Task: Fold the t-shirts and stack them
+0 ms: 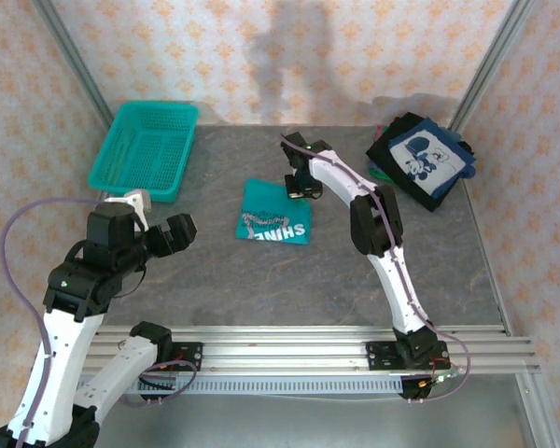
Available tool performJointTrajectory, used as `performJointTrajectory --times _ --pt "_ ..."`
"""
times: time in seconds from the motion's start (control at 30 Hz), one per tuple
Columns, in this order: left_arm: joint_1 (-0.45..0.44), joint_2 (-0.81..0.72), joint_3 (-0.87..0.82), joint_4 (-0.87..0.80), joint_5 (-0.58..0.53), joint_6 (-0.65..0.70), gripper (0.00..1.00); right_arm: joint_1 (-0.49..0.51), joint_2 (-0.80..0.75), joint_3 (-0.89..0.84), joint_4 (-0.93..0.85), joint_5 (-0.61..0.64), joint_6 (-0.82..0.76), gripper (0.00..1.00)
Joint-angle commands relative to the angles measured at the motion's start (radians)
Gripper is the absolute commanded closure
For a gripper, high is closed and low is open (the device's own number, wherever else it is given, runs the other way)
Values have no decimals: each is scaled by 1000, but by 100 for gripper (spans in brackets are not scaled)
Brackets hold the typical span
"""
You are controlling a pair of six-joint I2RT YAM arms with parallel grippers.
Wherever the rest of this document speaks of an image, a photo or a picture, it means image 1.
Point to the pink folded t-shirt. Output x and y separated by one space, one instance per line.
379 131

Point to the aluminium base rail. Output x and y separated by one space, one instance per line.
284 347

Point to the stack of folded dark clothes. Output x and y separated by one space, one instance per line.
382 154

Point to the aluminium table side rail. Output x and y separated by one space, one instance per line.
494 280

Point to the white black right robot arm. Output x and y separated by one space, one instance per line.
396 280

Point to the teal plastic basket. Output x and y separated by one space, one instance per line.
144 144

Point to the green folded t-shirt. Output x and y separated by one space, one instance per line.
381 175

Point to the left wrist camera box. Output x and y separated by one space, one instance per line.
137 200

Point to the blue-grey folded t-shirt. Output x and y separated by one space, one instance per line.
371 165

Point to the white navy cartoon mouse t-shirt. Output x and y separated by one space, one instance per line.
424 158

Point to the teal printed t-shirt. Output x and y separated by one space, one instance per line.
261 200

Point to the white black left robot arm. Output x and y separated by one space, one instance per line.
60 364

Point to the aluminium frame post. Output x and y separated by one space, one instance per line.
74 60
492 60

